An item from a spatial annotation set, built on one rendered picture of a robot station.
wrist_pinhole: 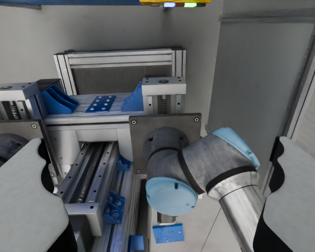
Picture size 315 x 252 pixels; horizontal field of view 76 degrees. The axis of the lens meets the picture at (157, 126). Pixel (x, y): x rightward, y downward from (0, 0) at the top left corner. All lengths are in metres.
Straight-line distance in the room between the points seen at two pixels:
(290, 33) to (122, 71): 0.97
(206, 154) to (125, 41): 1.28
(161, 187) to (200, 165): 0.10
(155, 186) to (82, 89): 1.17
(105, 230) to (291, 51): 0.80
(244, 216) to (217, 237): 2.58
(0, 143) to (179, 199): 0.54
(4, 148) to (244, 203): 0.64
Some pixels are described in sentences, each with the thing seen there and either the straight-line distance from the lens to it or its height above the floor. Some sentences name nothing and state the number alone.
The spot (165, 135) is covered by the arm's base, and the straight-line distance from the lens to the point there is 0.59.
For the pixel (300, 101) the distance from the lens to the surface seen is 0.78.
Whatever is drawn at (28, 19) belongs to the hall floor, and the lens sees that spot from 1.81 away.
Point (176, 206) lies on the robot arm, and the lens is 0.50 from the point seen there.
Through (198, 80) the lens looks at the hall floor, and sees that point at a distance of 1.68.
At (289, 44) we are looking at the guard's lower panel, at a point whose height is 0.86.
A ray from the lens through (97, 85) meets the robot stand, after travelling 1.49.
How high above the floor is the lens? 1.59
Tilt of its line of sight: 62 degrees down
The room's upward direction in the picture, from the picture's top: 178 degrees clockwise
